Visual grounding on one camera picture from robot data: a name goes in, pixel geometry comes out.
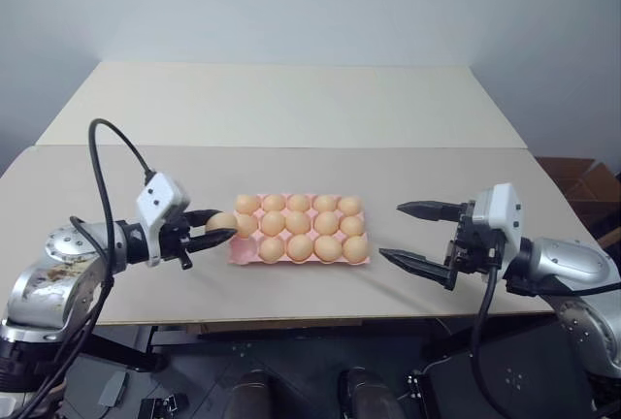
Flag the black table frame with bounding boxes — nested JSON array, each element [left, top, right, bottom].
[[86, 312, 559, 377]]

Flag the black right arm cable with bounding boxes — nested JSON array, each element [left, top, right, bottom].
[[470, 232, 510, 419]]

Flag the small black device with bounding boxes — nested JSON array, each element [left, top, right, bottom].
[[139, 393, 189, 419]]

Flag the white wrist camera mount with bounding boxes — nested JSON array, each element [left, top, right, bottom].
[[135, 172, 191, 268], [472, 182, 523, 246]]

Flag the brown cardboard box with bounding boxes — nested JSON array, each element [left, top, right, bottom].
[[535, 156, 621, 242]]

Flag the dark rounded shape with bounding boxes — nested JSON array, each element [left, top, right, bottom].
[[231, 368, 274, 419], [338, 366, 391, 419]]

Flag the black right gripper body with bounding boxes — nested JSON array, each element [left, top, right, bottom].
[[442, 200, 505, 292]]

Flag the pink egg carton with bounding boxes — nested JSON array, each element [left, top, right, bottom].
[[227, 191, 373, 267]]

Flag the grey flat piece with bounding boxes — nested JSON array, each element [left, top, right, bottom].
[[98, 371, 130, 408]]

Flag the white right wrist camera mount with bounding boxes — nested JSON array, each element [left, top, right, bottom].
[[472, 182, 523, 246]]

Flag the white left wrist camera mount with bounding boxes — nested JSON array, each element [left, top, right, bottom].
[[135, 172, 191, 268]]

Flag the black plate with white dots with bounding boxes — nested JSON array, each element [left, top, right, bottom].
[[411, 340, 601, 419]]

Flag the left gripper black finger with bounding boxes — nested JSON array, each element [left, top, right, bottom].
[[187, 228, 238, 253], [186, 209, 226, 231]]

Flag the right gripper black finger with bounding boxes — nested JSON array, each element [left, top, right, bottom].
[[396, 200, 461, 223], [378, 246, 451, 288]]

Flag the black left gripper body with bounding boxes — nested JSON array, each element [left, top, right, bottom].
[[160, 211, 195, 271]]

